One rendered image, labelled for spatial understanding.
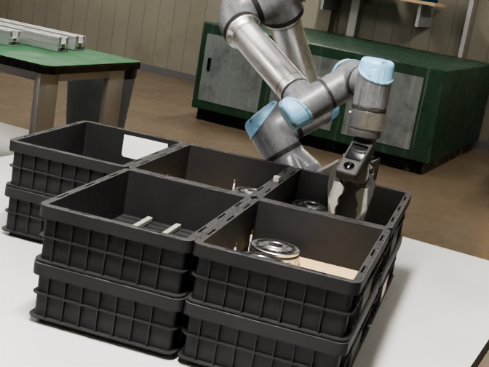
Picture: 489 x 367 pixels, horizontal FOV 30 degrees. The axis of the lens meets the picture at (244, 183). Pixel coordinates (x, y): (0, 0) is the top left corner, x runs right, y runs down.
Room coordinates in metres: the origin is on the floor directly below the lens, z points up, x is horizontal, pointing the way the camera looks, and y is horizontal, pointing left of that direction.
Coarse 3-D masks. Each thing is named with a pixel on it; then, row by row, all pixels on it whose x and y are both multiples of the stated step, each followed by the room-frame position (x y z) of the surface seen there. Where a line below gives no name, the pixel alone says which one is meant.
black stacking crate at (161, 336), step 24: (48, 264) 1.58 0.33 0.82; (48, 288) 1.58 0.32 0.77; (72, 288) 1.57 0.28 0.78; (96, 288) 1.55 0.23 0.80; (120, 288) 1.54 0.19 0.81; (48, 312) 1.58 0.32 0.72; (72, 312) 1.57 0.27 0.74; (96, 312) 1.55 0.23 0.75; (120, 312) 1.55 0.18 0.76; (144, 312) 1.54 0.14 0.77; (168, 312) 1.53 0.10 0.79; (96, 336) 1.57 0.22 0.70; (120, 336) 1.55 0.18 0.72; (144, 336) 1.54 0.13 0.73; (168, 336) 1.53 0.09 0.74
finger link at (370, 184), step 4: (372, 176) 1.92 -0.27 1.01; (368, 180) 1.92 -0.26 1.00; (372, 180) 1.92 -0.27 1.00; (364, 184) 1.92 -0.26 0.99; (368, 184) 1.92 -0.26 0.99; (372, 184) 1.92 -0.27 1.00; (368, 188) 1.92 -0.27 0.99; (372, 188) 1.92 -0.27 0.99; (368, 192) 1.92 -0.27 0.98; (372, 192) 1.92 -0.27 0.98; (368, 196) 1.92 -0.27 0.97; (372, 196) 1.92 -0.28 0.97; (368, 200) 1.92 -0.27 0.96; (368, 204) 1.92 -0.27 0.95
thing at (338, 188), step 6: (342, 180) 1.96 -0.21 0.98; (336, 186) 1.95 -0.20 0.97; (342, 186) 1.94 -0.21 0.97; (330, 192) 1.95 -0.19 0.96; (336, 192) 1.95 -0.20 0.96; (342, 192) 1.94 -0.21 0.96; (330, 198) 1.95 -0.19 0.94; (336, 198) 1.94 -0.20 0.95; (330, 204) 1.95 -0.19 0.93; (336, 204) 1.94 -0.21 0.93; (330, 210) 1.95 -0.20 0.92
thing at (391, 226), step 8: (296, 168) 2.26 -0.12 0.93; (288, 176) 2.16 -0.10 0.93; (328, 176) 2.25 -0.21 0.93; (272, 184) 2.04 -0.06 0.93; (280, 184) 2.06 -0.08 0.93; (264, 192) 1.95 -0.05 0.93; (400, 192) 2.20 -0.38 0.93; (408, 192) 2.20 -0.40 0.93; (272, 200) 1.89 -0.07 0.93; (408, 200) 2.13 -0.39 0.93; (304, 208) 1.87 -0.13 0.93; (400, 208) 2.02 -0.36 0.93; (344, 216) 1.86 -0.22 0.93; (392, 216) 1.93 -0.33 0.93; (400, 216) 1.99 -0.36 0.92; (376, 224) 1.84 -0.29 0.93; (392, 224) 1.86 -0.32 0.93; (392, 232) 1.86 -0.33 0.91
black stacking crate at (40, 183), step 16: (80, 128) 2.38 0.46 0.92; (96, 128) 2.41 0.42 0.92; (48, 144) 2.21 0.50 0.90; (64, 144) 2.30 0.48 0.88; (80, 144) 2.39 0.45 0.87; (96, 144) 2.41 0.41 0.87; (112, 144) 2.40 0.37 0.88; (16, 160) 2.05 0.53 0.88; (32, 160) 2.04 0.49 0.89; (48, 160) 2.02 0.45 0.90; (112, 160) 2.39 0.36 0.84; (128, 160) 2.38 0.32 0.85; (16, 176) 2.05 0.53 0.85; (32, 176) 2.03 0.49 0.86; (48, 176) 2.03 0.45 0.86; (64, 176) 2.02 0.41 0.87; (80, 176) 2.01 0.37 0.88; (96, 176) 2.00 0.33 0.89; (48, 192) 2.03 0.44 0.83; (64, 192) 2.02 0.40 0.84
